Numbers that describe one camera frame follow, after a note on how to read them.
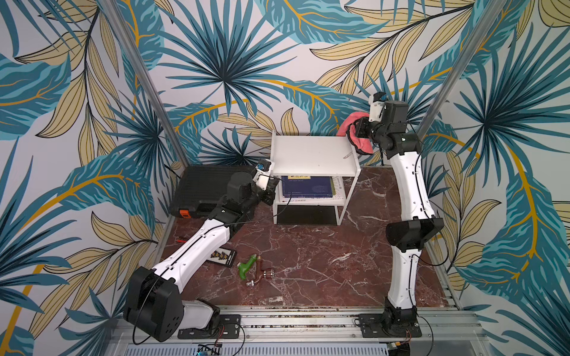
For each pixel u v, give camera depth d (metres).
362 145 0.78
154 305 0.40
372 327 0.73
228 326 0.73
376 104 0.71
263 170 0.64
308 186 0.86
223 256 0.88
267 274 0.82
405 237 0.55
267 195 0.68
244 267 0.85
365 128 0.72
